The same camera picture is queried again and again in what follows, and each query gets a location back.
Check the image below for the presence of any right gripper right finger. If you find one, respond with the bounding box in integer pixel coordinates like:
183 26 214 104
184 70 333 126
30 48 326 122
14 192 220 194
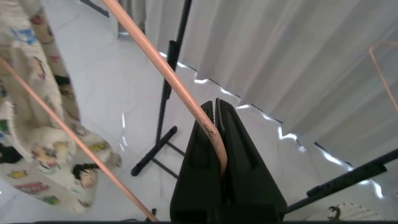
214 98 289 223

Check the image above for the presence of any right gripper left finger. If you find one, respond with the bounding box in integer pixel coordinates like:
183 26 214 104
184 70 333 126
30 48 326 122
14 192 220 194
170 100 225 223

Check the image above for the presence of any pink clothes hanger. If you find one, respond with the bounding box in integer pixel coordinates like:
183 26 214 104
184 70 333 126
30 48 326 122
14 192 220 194
369 40 398 114
0 0 229 223

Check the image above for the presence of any cream printed garment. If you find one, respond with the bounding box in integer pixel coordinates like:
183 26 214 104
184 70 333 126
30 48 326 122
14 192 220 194
0 0 123 215

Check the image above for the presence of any black clothes rack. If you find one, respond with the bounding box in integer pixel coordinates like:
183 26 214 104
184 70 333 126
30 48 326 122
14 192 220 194
130 0 398 223

